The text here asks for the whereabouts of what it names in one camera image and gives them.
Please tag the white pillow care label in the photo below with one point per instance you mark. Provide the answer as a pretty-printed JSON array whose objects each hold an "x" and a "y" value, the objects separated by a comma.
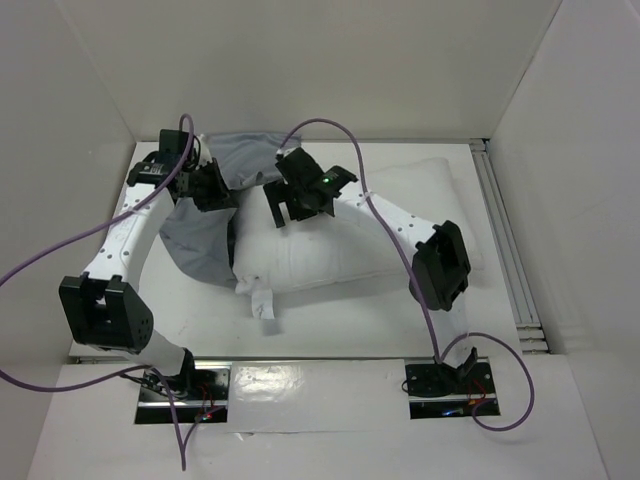
[{"x": 262, "y": 304}]

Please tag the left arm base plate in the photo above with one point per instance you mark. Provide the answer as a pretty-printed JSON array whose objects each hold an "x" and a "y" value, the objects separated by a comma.
[{"x": 205, "y": 401}]

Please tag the grey pillowcase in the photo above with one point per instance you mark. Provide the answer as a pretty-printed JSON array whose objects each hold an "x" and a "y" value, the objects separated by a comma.
[{"x": 198, "y": 234}]

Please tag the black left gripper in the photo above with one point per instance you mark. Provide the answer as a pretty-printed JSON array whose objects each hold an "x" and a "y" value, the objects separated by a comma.
[{"x": 220, "y": 198}]

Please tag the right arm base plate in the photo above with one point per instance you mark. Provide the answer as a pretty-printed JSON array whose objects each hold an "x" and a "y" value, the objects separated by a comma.
[{"x": 450, "y": 395}]

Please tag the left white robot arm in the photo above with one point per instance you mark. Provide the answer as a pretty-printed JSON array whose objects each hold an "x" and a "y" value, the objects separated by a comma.
[{"x": 102, "y": 305}]

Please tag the aluminium frame rail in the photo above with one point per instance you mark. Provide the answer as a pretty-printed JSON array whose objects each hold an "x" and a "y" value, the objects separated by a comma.
[{"x": 531, "y": 334}]

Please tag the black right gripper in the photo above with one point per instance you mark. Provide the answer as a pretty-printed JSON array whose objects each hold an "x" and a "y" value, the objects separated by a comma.
[{"x": 288, "y": 190}]

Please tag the white pillow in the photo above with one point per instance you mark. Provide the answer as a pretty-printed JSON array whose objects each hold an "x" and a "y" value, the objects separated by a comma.
[{"x": 323, "y": 250}]

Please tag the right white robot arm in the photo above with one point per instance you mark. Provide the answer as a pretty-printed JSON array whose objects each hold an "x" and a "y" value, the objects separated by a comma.
[{"x": 434, "y": 255}]

